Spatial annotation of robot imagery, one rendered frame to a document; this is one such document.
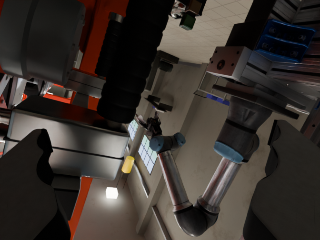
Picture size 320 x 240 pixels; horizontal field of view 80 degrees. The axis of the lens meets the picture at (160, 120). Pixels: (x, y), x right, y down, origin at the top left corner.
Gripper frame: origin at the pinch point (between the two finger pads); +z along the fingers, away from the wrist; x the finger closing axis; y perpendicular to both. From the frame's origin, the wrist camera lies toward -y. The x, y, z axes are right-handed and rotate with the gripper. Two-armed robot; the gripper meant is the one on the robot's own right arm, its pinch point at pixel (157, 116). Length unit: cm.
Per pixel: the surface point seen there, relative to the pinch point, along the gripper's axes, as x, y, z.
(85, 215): -314, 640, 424
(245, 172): 164, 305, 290
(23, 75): -18.7, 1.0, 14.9
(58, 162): -8.4, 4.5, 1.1
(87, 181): -33, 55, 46
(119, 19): -9.4, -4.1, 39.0
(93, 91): -17.2, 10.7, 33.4
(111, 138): -4.2, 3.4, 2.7
